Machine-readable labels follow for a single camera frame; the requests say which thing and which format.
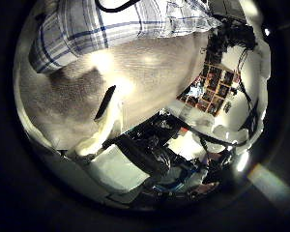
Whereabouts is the blue white plaid cloth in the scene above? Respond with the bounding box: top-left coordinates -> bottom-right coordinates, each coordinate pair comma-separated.
28,0 -> 222,75

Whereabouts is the tray of small boxes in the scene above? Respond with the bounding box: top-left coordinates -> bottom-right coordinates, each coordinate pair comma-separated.
176,62 -> 242,118

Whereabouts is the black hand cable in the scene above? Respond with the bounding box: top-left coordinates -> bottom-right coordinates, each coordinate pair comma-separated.
95,0 -> 143,14

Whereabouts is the black cable bundle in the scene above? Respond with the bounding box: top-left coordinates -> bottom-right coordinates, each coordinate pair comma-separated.
204,14 -> 259,66

